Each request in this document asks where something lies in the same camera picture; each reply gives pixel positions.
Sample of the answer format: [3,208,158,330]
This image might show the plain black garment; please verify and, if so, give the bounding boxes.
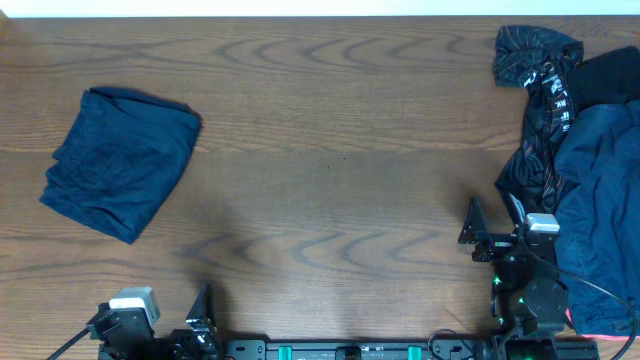
[567,46,639,113]

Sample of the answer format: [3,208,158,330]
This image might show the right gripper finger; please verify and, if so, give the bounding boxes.
[507,193,526,225]
[457,196,487,245]

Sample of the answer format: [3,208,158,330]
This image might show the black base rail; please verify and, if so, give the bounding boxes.
[98,335,600,360]

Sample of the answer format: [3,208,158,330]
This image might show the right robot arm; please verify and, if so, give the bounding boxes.
[458,197,568,359]

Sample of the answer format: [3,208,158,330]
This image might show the navy blue shorts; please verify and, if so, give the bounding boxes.
[40,87,202,244]

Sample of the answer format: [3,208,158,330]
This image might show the black patterned garment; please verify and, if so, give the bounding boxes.
[493,25,584,214]

